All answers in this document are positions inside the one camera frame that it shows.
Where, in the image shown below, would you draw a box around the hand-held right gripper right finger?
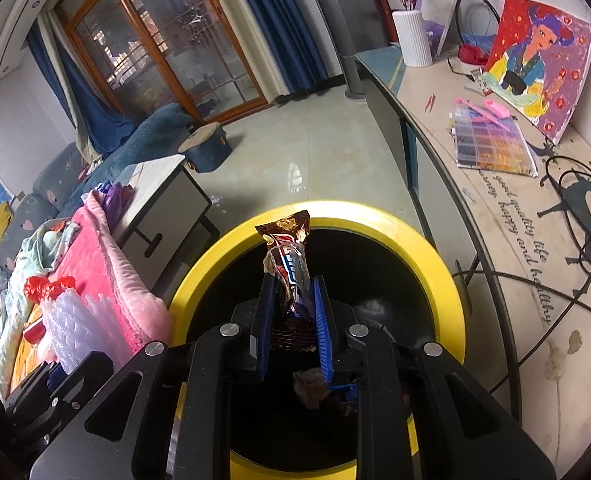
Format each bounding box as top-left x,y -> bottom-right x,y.
313,275 -> 556,480

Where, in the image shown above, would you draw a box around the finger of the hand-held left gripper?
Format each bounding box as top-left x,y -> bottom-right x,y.
50,352 -> 113,406
12,362 -> 66,406

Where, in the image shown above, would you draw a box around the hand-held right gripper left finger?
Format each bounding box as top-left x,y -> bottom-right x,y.
30,275 -> 278,480

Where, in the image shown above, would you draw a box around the brown chocolate bar wrapper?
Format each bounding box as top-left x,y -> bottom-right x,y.
254,210 -> 326,356

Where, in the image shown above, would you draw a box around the red plastic bag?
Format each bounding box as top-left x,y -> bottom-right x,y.
24,275 -> 76,306

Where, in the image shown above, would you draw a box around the yellow rimmed bin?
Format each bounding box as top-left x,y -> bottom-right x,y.
168,200 -> 469,480

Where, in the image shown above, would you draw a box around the white foam net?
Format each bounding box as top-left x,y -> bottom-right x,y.
40,287 -> 136,376

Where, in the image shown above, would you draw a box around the crumpled brown wrapper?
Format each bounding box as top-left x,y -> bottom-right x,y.
292,367 -> 359,418

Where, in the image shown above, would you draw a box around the pink cartoon blanket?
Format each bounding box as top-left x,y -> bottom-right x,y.
10,192 -> 173,396

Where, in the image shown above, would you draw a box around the light green printed quilt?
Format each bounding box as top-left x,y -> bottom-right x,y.
0,217 -> 81,376

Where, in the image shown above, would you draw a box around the white coffee table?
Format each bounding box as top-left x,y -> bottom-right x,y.
111,154 -> 221,293

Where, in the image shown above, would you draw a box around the purple plastic bundle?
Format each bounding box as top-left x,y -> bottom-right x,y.
92,180 -> 135,226

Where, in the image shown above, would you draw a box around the blue footstool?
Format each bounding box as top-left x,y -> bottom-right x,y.
178,122 -> 233,173

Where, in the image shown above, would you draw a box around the cream printed cabinet cover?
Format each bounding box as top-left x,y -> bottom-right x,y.
395,50 -> 591,411

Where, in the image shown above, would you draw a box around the blue sofa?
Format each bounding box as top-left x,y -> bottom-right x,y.
0,102 -> 196,361

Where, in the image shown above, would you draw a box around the clear bead organizer box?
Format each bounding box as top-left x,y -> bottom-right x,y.
450,105 -> 539,178

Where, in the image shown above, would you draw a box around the blue curtain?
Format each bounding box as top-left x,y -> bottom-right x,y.
25,25 -> 136,156
225,0 -> 329,96

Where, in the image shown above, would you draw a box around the pink plastic tray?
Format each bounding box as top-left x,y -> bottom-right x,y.
455,97 -> 511,123

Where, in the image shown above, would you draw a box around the wooden glass sliding door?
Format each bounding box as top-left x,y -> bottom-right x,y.
52,0 -> 268,126

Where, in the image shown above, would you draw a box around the silver tower air conditioner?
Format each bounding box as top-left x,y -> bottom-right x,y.
300,0 -> 366,103

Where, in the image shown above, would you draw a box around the white ribbed vase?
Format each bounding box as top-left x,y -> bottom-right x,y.
392,9 -> 433,68

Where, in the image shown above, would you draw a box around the colourful figure painting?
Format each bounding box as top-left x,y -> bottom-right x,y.
480,0 -> 591,143

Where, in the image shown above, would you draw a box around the black hoop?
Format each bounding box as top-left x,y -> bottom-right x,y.
454,0 -> 500,61

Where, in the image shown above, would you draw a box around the tangled black cables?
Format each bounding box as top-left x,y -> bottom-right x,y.
450,155 -> 591,391

